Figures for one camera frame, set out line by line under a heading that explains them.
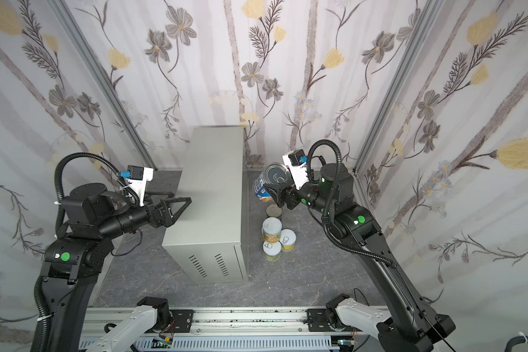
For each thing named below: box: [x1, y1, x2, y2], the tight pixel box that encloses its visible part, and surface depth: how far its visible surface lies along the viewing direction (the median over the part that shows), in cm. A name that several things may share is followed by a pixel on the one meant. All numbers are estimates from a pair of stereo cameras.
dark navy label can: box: [265, 203, 284, 218], surface depth 94 cm
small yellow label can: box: [279, 228, 297, 252], surface depth 90 cm
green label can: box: [261, 240, 283, 262], surface depth 88 cm
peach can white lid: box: [261, 216, 283, 243], surface depth 85 cm
